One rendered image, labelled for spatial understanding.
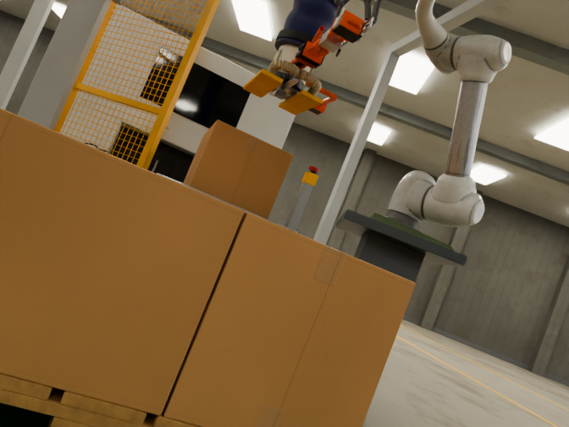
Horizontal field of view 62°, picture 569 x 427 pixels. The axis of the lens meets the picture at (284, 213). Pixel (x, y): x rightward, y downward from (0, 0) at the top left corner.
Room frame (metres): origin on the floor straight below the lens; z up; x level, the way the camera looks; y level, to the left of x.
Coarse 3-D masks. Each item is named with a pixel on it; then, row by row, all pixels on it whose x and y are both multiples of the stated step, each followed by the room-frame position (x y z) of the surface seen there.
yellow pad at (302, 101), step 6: (294, 96) 2.03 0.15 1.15; (300, 96) 1.97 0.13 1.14; (306, 96) 1.94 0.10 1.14; (312, 96) 1.95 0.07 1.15; (282, 102) 2.20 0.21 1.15; (288, 102) 2.12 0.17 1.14; (294, 102) 2.08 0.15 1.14; (300, 102) 2.05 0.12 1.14; (306, 102) 2.01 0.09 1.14; (312, 102) 1.98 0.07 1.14; (318, 102) 1.96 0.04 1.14; (288, 108) 2.22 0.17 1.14; (294, 108) 2.18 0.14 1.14; (300, 108) 2.14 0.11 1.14; (306, 108) 2.11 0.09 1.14; (294, 114) 2.28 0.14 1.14
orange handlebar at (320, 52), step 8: (352, 24) 1.46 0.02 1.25; (360, 24) 1.46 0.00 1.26; (344, 40) 1.59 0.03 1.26; (312, 48) 1.74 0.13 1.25; (320, 48) 1.71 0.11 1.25; (320, 56) 1.79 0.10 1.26; (304, 64) 1.94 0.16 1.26; (328, 96) 2.19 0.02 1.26; (336, 96) 2.20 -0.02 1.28; (320, 104) 2.35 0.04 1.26
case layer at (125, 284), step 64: (0, 128) 0.75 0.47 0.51; (0, 192) 0.77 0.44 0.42; (64, 192) 0.79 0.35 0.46; (128, 192) 0.82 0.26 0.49; (192, 192) 0.85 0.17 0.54; (0, 256) 0.78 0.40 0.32; (64, 256) 0.80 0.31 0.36; (128, 256) 0.83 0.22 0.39; (192, 256) 0.86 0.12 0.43; (256, 256) 0.89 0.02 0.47; (320, 256) 0.93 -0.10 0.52; (0, 320) 0.79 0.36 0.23; (64, 320) 0.81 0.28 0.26; (128, 320) 0.84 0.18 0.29; (192, 320) 0.87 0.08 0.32; (256, 320) 0.91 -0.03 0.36; (320, 320) 0.94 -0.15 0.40; (384, 320) 0.98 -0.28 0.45; (64, 384) 0.83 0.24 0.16; (128, 384) 0.85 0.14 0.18; (192, 384) 0.89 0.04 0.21; (256, 384) 0.92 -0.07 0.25; (320, 384) 0.96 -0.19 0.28
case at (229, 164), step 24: (216, 144) 2.16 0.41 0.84; (240, 144) 2.19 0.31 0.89; (264, 144) 2.22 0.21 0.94; (192, 168) 2.44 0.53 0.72; (216, 168) 2.17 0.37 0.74; (240, 168) 2.20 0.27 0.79; (264, 168) 2.23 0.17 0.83; (288, 168) 2.26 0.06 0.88; (216, 192) 2.18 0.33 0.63; (240, 192) 2.21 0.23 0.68; (264, 192) 2.24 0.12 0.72; (264, 216) 2.25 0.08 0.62
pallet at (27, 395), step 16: (0, 384) 0.80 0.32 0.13; (16, 384) 0.80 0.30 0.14; (32, 384) 0.81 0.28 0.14; (0, 400) 0.80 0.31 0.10; (16, 400) 0.81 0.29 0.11; (32, 400) 0.81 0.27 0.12; (48, 400) 0.82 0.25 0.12; (64, 400) 0.83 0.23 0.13; (80, 400) 0.83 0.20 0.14; (96, 400) 0.84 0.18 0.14; (64, 416) 0.83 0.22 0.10; (80, 416) 0.84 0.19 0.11; (96, 416) 0.84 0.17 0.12; (112, 416) 0.85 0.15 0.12; (128, 416) 0.86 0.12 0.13; (144, 416) 0.87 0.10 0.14; (160, 416) 0.88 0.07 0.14
